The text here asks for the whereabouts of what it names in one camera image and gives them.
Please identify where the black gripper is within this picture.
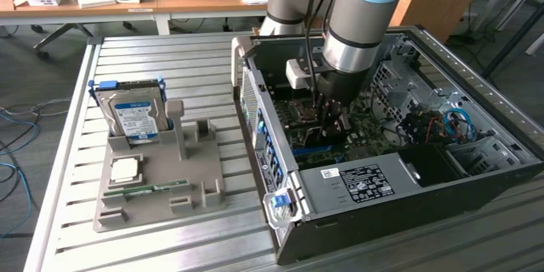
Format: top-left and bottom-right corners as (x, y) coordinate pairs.
(317, 69), (370, 123)

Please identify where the CPU socket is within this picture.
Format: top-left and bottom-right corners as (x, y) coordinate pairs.
(289, 99), (318, 123)

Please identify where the metal drive cage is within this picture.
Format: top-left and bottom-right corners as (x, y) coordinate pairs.
(370, 34), (431, 126)

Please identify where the green motherboard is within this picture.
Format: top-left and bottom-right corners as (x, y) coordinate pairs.
(271, 82), (401, 169)

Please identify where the blue expansion slot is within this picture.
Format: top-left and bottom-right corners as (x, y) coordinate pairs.
(293, 145), (335, 155)

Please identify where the grey power supply unit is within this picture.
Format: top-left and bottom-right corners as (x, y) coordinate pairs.
(297, 152), (422, 215)

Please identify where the blue case latch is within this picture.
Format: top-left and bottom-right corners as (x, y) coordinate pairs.
(271, 194), (291, 210)

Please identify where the metal disk bay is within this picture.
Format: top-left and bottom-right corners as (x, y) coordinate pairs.
(446, 136), (527, 176)

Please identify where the wooden desk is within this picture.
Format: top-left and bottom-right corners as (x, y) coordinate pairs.
(0, 0), (274, 36)

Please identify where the black open PC case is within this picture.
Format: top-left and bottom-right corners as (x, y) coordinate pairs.
(231, 24), (544, 266)

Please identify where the grey parts rack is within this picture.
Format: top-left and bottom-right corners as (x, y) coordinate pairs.
(93, 99), (229, 234)

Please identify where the hard disk in blue caddy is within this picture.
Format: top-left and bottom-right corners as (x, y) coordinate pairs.
(89, 76), (167, 145)

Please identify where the green RAM stick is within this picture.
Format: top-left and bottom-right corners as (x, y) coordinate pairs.
(105, 180), (191, 197)

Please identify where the silver CPU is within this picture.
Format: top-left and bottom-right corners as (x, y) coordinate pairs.
(111, 158), (142, 183)

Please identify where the grey castor leg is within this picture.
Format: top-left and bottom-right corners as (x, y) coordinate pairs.
(33, 22), (95, 60)

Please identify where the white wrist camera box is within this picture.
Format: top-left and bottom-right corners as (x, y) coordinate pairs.
(286, 58), (321, 90)

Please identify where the black orange wire bundle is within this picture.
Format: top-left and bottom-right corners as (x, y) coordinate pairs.
(398, 109), (453, 145)

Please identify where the blue wire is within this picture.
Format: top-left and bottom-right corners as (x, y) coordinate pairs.
(445, 108), (478, 144)

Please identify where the grey floor cable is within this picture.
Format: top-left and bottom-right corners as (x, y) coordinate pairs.
(0, 98), (73, 117)

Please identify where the blue floor cable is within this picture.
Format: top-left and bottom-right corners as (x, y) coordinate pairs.
(0, 106), (42, 240)

